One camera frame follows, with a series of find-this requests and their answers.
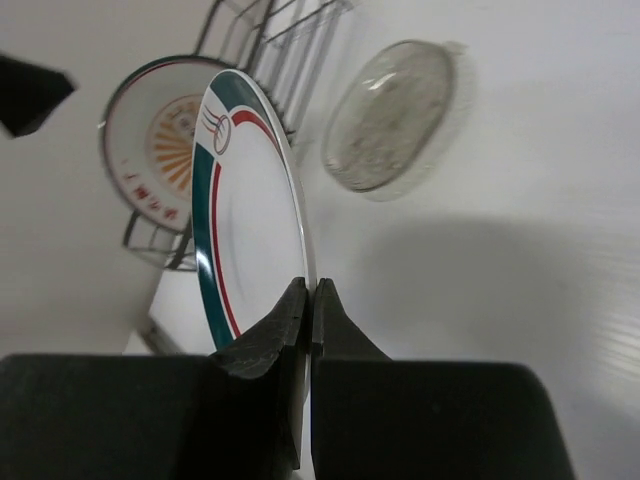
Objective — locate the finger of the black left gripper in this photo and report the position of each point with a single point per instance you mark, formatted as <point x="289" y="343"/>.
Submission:
<point x="30" y="93"/>

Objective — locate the green red ring plate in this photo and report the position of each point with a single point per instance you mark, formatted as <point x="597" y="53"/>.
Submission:
<point x="249" y="221"/>

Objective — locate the metal wire dish rack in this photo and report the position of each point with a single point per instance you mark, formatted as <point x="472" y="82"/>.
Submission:
<point x="283" y="46"/>

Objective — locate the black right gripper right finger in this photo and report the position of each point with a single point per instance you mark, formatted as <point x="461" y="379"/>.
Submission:
<point x="373" y="417"/>

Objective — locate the clear glass plate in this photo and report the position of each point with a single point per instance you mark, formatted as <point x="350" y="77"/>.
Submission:
<point x="388" y="113"/>

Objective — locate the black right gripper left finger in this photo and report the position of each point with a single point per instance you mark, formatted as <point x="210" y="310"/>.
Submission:
<point x="235" y="414"/>

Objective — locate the orange sunburst plate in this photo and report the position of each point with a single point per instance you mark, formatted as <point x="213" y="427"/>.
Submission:
<point x="146" y="136"/>

